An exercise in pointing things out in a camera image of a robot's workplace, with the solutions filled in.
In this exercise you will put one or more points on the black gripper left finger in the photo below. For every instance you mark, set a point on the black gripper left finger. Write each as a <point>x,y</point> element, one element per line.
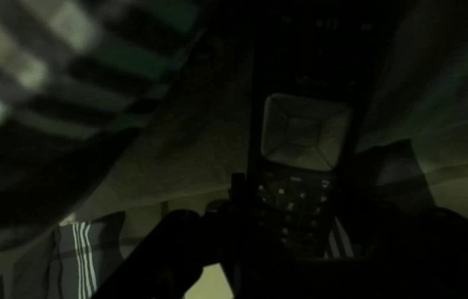
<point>175,254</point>

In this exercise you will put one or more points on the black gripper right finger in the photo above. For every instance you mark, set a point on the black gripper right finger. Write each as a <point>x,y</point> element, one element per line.
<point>414,256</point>

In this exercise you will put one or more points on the black remote control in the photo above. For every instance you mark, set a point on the black remote control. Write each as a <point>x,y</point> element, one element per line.
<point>316,63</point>

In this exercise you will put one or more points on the plaid right pillow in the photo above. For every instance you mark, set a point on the plaid right pillow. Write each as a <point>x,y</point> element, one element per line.
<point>79,78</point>

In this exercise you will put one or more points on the plaid comforter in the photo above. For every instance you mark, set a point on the plaid comforter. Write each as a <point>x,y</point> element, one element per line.
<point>71,262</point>

